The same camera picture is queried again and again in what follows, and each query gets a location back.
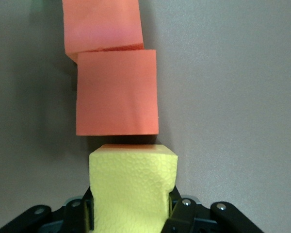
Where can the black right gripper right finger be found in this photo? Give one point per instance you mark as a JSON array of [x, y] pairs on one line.
[[191, 218]]

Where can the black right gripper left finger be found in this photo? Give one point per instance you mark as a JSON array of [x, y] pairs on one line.
[[72, 216]]

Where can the yellow foam block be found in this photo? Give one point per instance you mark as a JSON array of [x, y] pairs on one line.
[[131, 184]]

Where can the orange foam block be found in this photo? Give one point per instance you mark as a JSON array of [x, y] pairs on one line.
[[101, 24], [116, 92]]

